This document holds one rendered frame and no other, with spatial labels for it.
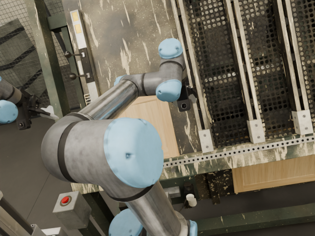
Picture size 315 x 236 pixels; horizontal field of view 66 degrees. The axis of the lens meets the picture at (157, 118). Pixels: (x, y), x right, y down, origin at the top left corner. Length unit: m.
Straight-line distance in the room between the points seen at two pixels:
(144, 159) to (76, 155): 0.11
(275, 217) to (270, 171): 0.32
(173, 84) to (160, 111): 0.69
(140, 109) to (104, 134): 1.05
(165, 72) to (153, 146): 0.37
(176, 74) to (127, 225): 0.47
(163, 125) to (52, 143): 1.03
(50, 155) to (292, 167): 1.73
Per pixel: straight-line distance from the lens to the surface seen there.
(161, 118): 1.42
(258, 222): 1.99
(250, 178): 1.95
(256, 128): 1.41
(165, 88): 0.72
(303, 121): 1.48
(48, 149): 0.46
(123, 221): 0.80
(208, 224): 1.99
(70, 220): 1.50
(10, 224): 0.60
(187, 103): 0.92
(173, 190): 1.49
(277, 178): 2.02
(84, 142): 0.41
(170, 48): 0.78
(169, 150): 1.44
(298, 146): 1.51
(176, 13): 1.42
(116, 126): 0.40
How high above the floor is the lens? 1.89
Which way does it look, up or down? 34 degrees down
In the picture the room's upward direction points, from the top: 18 degrees counter-clockwise
